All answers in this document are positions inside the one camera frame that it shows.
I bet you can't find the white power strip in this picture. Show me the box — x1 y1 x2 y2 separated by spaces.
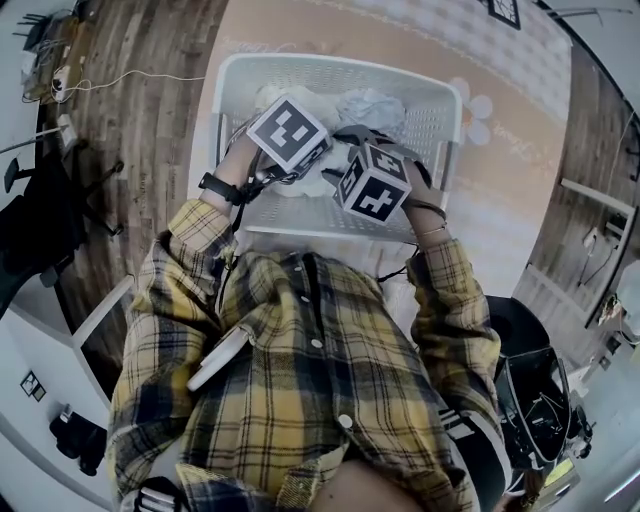
51 67 71 104

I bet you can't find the black router with antennas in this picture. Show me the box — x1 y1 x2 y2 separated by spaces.
13 13 51 51

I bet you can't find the white flat pocket device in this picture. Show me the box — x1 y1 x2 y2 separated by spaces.
185 327 251 393

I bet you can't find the long white floor cable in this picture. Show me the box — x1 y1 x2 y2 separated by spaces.
62 68 207 104

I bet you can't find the black round stool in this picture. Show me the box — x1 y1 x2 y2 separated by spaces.
485 294 551 359

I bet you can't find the black open equipment case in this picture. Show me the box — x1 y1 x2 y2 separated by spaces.
493 344 575 471

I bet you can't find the black wristband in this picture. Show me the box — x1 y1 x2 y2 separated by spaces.
198 172 242 206

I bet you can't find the dark desk with white legs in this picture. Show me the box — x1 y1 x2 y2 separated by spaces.
559 177 640 331

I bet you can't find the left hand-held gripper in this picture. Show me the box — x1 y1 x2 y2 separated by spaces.
246 94 334 177

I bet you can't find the black office chair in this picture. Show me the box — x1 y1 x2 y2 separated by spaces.
0 154 126 306

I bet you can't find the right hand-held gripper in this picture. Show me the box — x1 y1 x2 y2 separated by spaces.
333 126 414 224

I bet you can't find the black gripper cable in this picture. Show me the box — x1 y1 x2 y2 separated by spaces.
229 149 281 234
377 239 421 281

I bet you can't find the person's right forearm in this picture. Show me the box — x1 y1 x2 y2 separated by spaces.
401 164 489 326

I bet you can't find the black bag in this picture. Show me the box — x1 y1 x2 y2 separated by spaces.
48 409 109 476

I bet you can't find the black strap with buckle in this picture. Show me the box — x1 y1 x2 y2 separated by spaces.
132 475 191 512

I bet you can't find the person's left forearm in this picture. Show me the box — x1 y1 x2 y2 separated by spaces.
149 133 271 281

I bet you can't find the person's yellow plaid shirt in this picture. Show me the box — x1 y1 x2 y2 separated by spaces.
107 197 504 512

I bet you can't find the white plastic laundry basket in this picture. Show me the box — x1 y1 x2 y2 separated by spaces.
212 52 464 242

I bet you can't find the white fluffy clothes garment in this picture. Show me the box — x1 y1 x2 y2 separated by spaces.
253 83 354 200

